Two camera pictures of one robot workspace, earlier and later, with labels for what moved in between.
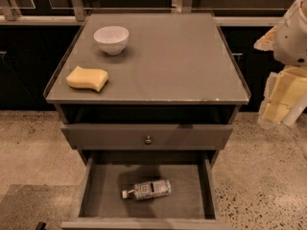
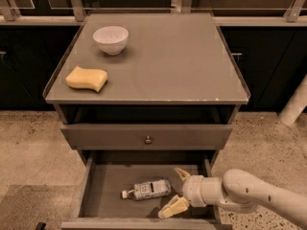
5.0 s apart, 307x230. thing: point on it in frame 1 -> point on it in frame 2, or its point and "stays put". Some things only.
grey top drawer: (146, 137) stays put
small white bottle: (149, 190) stays put
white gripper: (292, 41) -> (193, 190)
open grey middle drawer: (193, 203) stays put
